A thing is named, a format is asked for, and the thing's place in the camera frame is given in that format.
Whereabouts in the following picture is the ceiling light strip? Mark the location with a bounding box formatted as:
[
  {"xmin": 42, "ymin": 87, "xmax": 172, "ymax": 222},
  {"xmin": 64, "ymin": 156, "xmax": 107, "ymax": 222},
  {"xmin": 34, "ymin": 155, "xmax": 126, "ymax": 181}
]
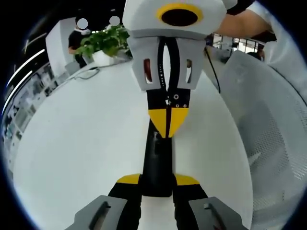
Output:
[
  {"xmin": 6, "ymin": 48, "xmax": 46, "ymax": 87},
  {"xmin": 1, "ymin": 70, "xmax": 34, "ymax": 116}
]

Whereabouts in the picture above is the blue white wall display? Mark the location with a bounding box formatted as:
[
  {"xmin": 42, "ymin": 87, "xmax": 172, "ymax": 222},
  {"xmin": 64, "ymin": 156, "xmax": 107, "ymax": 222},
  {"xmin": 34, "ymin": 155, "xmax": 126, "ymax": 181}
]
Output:
[{"xmin": 2, "ymin": 64, "xmax": 61, "ymax": 145}]

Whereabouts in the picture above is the black remote control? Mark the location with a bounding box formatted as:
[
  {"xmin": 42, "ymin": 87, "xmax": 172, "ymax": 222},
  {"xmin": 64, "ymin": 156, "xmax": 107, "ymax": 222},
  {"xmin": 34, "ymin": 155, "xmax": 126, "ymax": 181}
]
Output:
[{"xmin": 142, "ymin": 119, "xmax": 174, "ymax": 198}]

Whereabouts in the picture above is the grey mesh office chair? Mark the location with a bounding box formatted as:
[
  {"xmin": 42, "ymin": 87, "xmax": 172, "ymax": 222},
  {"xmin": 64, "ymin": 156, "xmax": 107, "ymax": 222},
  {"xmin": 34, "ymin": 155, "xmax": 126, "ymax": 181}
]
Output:
[{"xmin": 219, "ymin": 50, "xmax": 307, "ymax": 230}]

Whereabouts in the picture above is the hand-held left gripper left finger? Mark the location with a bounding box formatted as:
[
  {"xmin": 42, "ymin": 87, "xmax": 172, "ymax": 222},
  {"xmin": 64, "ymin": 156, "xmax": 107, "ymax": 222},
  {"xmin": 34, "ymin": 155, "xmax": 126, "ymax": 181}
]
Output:
[{"xmin": 64, "ymin": 173, "xmax": 143, "ymax": 230}]

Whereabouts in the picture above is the white planter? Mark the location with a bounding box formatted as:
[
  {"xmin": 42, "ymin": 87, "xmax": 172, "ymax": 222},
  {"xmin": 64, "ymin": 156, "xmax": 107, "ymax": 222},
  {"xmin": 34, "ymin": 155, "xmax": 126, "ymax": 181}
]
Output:
[{"xmin": 92, "ymin": 51, "xmax": 115, "ymax": 66}]

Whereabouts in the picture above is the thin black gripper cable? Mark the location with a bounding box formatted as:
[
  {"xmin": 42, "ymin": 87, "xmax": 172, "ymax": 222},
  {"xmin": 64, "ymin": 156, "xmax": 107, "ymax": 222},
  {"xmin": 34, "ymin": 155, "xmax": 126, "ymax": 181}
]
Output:
[{"xmin": 204, "ymin": 46, "xmax": 221, "ymax": 94}]

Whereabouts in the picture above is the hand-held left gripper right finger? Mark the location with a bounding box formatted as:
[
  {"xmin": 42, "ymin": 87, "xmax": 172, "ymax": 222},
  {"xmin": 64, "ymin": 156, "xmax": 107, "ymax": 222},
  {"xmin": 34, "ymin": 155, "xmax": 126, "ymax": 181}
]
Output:
[{"xmin": 172, "ymin": 172, "xmax": 249, "ymax": 230}]

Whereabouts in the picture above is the green potted plant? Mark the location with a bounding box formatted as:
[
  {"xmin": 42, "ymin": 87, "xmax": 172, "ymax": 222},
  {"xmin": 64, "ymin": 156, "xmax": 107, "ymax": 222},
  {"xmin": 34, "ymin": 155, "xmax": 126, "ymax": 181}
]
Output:
[{"xmin": 75, "ymin": 24, "xmax": 133, "ymax": 59}]

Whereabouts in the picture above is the person's white shirt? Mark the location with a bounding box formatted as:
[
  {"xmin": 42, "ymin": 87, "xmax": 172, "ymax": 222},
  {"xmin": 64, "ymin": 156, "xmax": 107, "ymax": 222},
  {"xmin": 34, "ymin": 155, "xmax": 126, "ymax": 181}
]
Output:
[{"xmin": 247, "ymin": 1, "xmax": 307, "ymax": 82}]

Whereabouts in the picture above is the white square pillar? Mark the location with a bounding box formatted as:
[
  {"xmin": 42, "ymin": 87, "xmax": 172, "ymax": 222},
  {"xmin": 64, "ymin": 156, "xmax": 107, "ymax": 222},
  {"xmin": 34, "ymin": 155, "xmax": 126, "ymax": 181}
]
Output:
[{"xmin": 45, "ymin": 20, "xmax": 80, "ymax": 75}]

